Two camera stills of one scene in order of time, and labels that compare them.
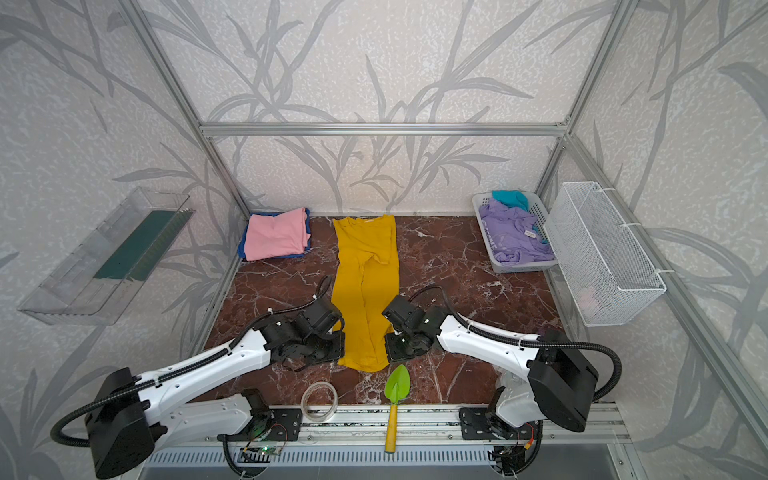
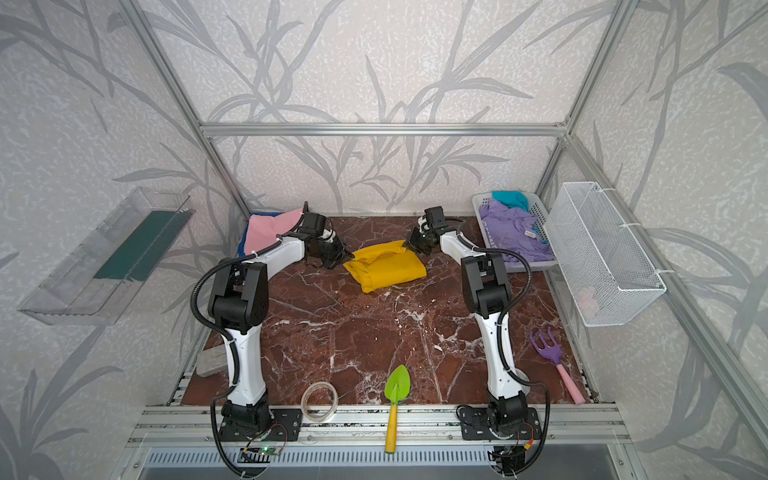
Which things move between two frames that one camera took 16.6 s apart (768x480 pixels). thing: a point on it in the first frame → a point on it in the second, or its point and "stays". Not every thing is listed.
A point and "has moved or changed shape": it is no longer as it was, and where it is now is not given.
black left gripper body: (332, 349) → (332, 252)
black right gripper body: (395, 345) → (421, 240)
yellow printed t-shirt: (366, 281) has moved or changed shape
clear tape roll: (303, 402) stays
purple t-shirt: (512, 235) stays
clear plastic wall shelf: (96, 278) stays
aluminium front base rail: (419, 427) stays
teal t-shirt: (511, 199) stays
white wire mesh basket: (609, 272) stays
